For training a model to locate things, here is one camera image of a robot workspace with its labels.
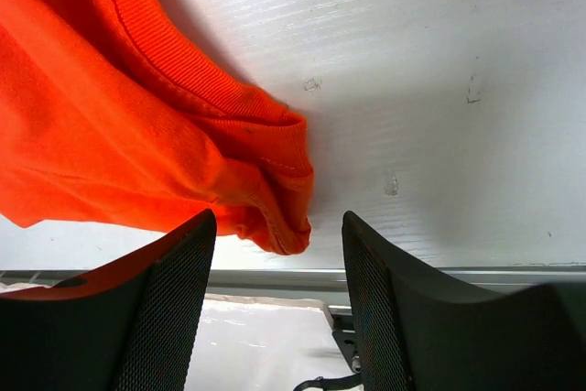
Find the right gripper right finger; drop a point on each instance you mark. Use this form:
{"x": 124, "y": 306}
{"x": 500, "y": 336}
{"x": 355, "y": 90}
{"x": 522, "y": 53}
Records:
{"x": 418, "y": 328}

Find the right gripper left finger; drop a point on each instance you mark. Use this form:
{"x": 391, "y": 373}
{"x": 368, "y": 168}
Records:
{"x": 128, "y": 325}

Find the orange t shirt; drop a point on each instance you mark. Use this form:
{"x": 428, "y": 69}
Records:
{"x": 109, "y": 114}

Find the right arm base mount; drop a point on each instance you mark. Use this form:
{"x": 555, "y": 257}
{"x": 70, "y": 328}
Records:
{"x": 343, "y": 333}

